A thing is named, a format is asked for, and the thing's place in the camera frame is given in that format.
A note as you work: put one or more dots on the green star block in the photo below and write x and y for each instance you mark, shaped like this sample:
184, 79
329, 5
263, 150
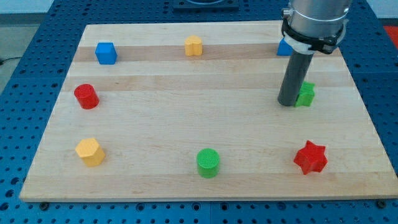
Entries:
306, 95

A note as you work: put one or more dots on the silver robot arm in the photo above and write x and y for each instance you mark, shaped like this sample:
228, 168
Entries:
317, 18

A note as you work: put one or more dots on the blue triangle block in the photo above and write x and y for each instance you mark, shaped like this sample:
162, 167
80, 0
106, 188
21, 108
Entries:
284, 49

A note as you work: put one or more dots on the red star block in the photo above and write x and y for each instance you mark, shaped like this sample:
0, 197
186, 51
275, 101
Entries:
311, 158

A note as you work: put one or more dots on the wooden board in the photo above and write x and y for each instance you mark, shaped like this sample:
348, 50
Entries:
158, 108

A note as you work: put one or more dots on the green cylinder block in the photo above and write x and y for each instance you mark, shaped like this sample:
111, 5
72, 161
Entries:
208, 163

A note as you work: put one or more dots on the yellow heart block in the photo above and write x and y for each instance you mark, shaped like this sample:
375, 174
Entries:
193, 46

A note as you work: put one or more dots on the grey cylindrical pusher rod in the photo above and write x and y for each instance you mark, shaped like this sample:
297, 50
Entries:
294, 77

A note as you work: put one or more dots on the blue cube block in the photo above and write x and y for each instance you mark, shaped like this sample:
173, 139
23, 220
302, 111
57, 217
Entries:
106, 53

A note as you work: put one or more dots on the red cylinder block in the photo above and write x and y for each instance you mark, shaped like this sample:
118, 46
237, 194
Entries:
86, 96

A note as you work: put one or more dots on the yellow hexagon block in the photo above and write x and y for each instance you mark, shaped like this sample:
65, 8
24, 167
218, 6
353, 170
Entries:
90, 152

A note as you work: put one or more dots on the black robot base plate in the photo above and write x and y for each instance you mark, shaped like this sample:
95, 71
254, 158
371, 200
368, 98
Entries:
184, 5

